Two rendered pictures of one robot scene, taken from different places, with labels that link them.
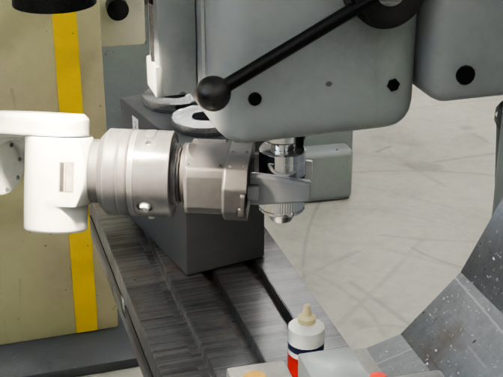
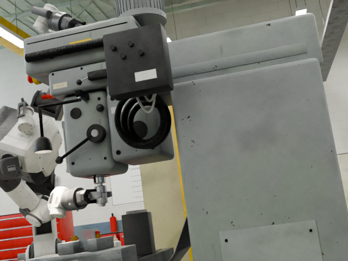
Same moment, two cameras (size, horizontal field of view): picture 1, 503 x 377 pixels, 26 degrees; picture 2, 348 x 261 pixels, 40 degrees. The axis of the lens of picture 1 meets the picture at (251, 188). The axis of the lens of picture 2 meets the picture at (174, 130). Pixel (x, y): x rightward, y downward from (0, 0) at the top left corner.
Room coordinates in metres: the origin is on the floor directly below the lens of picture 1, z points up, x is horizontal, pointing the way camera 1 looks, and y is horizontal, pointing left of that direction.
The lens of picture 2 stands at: (-0.49, -1.19, 1.11)
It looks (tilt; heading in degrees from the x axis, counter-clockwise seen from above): 10 degrees up; 28
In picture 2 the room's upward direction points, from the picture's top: 8 degrees counter-clockwise
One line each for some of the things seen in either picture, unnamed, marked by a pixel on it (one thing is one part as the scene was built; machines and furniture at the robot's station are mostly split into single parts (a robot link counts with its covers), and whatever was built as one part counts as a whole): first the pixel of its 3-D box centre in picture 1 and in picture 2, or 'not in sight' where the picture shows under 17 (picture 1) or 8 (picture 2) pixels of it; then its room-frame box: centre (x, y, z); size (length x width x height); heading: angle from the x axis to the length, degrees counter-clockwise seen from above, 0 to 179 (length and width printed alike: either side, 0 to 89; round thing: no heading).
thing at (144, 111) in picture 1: (190, 171); (139, 231); (1.41, 0.09, 1.07); 0.22 x 0.12 x 0.20; 28
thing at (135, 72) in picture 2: not in sight; (137, 61); (0.77, -0.42, 1.62); 0.20 x 0.09 x 0.21; 107
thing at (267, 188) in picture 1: (279, 191); (95, 195); (0.97, -0.03, 1.23); 0.06 x 0.02 x 0.03; 86
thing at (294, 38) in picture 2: not in sight; (211, 67); (1.15, -0.51, 1.66); 0.80 x 0.23 x 0.20; 107
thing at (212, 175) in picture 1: (191, 176); (84, 198); (1.01, 0.06, 1.23); 0.13 x 0.12 x 0.10; 176
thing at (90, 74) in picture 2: not in sight; (92, 77); (0.89, -0.13, 1.66); 0.12 x 0.04 x 0.04; 107
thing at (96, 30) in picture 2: not in sight; (90, 54); (1.01, -0.05, 1.81); 0.47 x 0.26 x 0.16; 107
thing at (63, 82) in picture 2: not in sight; (99, 83); (1.02, -0.07, 1.68); 0.34 x 0.24 x 0.10; 107
